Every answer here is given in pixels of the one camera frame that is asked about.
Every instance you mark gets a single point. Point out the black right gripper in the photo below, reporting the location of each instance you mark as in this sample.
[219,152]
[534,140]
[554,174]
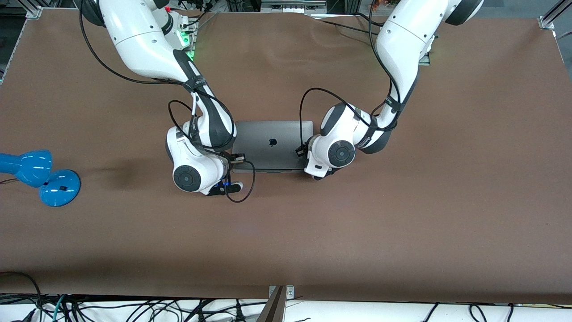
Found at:
[229,157]

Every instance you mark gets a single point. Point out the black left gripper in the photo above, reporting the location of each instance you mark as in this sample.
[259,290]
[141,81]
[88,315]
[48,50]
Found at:
[301,152]

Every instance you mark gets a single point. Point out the grey laptop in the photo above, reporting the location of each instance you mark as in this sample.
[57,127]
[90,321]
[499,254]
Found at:
[272,134]

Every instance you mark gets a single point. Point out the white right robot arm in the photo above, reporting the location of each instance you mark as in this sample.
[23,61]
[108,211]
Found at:
[138,40]

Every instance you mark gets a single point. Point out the grey box behind table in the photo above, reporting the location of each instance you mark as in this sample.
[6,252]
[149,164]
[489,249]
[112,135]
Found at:
[292,6]

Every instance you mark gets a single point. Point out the blue desk lamp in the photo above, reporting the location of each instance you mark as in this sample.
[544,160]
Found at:
[60,188]

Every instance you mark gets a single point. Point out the silver table edge bracket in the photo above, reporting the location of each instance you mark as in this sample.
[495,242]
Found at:
[290,291]

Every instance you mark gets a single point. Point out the grey camera pole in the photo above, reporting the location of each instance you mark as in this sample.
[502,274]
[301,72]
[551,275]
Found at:
[273,308]

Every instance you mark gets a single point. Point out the aluminium frame corner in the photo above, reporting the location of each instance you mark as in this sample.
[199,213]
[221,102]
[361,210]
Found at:
[552,15]
[31,9]

